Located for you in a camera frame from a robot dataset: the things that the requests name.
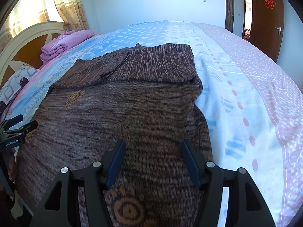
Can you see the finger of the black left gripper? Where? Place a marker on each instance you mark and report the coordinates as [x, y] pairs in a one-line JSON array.
[[8, 123], [25, 129]]

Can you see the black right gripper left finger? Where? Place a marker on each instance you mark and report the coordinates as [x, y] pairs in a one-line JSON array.
[[60, 204]]

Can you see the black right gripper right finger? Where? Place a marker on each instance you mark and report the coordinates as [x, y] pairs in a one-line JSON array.
[[246, 205]]

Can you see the brown knitted sweater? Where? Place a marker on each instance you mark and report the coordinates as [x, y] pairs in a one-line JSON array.
[[143, 95]]

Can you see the person's left hand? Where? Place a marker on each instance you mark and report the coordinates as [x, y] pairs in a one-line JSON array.
[[12, 165]]

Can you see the white patterned pillow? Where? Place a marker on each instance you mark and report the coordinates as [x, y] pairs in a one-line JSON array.
[[14, 85]]

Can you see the cream wooden headboard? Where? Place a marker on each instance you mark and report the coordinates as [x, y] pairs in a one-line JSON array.
[[25, 48]]

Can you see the blue pink patterned bedsheet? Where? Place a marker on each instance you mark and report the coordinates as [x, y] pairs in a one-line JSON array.
[[252, 107]]

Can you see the folded pink quilt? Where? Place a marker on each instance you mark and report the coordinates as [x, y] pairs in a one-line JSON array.
[[62, 43]]

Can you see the beige patterned curtain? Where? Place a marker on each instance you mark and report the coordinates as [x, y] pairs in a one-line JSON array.
[[73, 15]]

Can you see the brown wooden door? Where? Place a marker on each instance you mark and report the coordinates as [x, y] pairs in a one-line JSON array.
[[263, 34]]

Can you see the red paper door decoration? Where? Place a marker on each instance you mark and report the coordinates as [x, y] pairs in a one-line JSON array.
[[269, 4]]

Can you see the silver door handle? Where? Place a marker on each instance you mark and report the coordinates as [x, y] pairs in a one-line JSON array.
[[279, 30]]

